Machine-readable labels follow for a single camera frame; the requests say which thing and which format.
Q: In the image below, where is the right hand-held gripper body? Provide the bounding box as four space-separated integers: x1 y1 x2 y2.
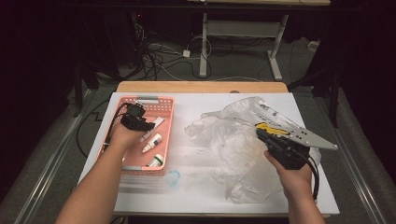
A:
267 127 339 171

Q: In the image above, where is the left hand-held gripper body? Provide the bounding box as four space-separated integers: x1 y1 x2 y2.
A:
120 102 149 132

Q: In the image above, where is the white ointment tube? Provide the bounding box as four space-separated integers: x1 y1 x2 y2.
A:
138 116 165 144

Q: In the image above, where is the white dropper bottle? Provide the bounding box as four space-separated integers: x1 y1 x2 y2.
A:
142 133 163 154

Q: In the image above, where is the clear plastic smiley bag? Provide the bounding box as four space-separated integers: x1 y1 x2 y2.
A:
185 96 321 204

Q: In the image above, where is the white bottle green band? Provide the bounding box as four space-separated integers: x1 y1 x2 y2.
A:
147 153 165 168

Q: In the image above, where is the pink plastic basket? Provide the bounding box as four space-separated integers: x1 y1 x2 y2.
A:
96 95 176 176

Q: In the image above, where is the person's left hand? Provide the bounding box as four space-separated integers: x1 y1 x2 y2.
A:
106 124 141 153

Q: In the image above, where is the person's right hand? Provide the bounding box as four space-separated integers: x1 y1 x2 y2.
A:
263 150 313 199

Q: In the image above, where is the pale blue clear scrap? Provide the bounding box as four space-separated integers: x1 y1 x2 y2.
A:
164 170 181 188

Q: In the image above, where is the black stand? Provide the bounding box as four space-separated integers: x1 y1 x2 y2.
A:
73 62 101 118
288 66 340 129

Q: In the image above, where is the white board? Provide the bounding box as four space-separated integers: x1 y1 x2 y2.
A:
78 91 340 216

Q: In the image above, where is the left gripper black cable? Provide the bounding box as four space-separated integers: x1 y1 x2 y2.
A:
104 102 130 147

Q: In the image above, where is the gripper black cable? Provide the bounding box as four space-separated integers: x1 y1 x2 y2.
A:
306 155 320 200
104 102 130 147

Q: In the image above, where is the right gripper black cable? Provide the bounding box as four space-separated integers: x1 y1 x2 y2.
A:
306 155 320 200

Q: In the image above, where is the black floor cable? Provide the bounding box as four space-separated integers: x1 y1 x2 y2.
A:
76 98 110 158

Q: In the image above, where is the tangle of floor cables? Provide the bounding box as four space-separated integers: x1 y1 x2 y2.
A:
134 12 216 82

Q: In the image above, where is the metal floor rail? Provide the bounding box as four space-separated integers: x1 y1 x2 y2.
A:
323 118 387 224
13 88 96 224

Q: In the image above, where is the white metal desk frame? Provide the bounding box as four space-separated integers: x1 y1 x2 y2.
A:
186 0 332 81

